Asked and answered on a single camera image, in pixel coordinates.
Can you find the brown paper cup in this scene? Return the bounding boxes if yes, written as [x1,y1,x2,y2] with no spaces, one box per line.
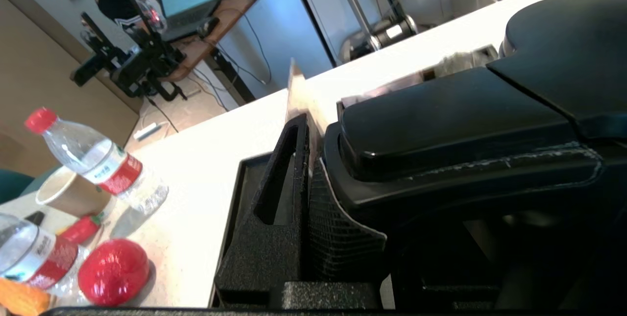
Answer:
[35,167,116,219]

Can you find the clear plastic pouch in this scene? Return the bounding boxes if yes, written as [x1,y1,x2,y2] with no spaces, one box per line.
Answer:
[431,51,491,79]

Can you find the white power strip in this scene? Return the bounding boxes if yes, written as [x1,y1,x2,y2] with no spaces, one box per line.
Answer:
[133,121,165,142]

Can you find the red tomato toy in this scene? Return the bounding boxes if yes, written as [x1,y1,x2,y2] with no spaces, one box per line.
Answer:
[77,239,150,307]

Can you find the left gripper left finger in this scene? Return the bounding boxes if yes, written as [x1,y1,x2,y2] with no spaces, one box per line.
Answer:
[214,113,312,306]

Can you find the red chili toy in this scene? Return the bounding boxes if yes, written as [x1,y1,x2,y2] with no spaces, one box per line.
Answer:
[59,214,106,244]

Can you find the water bottle red cap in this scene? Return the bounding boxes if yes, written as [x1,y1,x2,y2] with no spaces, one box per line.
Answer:
[24,107,169,217]
[0,212,90,303]

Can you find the brown wooden door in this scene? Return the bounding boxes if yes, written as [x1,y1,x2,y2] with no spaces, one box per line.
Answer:
[0,0,144,175]

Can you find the brown wooden desk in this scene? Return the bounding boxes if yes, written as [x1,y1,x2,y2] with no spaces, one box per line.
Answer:
[162,0,268,106]

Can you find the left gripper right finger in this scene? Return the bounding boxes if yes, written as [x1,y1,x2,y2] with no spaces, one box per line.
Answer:
[309,157,388,282]

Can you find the black rectangular tray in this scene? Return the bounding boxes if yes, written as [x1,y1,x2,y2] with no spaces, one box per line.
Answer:
[208,152,295,308]

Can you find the black computer mouse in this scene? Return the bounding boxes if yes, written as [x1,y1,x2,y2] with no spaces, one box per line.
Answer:
[197,16,221,38]

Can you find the black electric kettle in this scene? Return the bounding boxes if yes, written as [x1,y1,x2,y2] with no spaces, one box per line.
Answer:
[322,0,627,316]

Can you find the teal chair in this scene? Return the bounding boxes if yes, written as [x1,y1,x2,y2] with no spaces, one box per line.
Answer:
[0,169,36,204]

